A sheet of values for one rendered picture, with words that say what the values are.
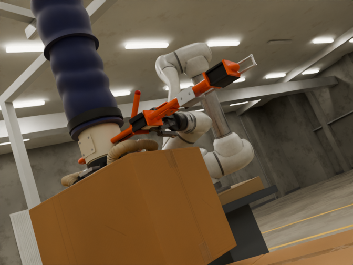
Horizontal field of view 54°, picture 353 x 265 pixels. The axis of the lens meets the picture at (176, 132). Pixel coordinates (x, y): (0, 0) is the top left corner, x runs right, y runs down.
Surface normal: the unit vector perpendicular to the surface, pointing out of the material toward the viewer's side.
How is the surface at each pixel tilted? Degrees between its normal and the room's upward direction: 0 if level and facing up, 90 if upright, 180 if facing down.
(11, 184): 90
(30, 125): 90
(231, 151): 103
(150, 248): 90
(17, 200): 90
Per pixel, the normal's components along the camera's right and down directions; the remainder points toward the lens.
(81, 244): -0.58, 0.02
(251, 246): 0.49, -0.39
